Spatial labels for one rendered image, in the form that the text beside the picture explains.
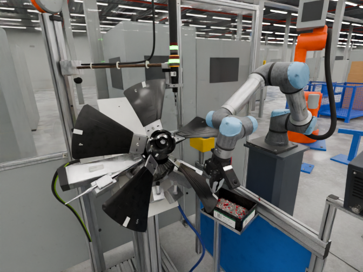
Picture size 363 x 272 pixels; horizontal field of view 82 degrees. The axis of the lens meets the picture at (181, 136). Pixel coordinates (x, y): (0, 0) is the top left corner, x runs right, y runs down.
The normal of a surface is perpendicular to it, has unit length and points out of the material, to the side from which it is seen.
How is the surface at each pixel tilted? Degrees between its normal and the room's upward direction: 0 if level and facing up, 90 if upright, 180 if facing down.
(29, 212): 90
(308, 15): 90
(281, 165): 90
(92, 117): 76
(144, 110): 62
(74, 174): 50
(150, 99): 56
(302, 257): 90
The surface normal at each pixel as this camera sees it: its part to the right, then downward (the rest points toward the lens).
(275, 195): -0.22, 0.31
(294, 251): -0.86, 0.18
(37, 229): 0.51, 0.26
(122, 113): 0.37, -0.41
